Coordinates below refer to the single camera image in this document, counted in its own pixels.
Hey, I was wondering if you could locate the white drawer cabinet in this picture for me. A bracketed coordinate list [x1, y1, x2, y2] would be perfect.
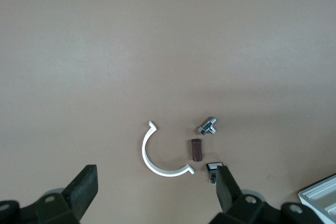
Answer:
[298, 173, 336, 224]

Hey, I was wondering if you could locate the white half-ring pipe clamp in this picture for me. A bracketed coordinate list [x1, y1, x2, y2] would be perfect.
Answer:
[141, 121, 196, 177]

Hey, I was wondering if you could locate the square white push button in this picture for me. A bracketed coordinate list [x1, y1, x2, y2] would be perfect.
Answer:
[205, 163, 224, 185]

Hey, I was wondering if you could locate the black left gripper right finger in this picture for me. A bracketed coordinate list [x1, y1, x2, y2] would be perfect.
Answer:
[209, 165, 323, 224]

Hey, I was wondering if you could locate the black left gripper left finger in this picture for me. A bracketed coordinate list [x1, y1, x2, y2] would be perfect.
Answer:
[0, 165, 98, 224]

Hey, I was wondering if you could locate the dark brown cylinder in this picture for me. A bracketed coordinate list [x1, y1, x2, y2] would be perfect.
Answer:
[190, 138, 204, 162]

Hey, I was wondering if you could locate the chrome metal tee fitting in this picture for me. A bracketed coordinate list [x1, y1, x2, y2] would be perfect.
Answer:
[196, 116, 218, 135]

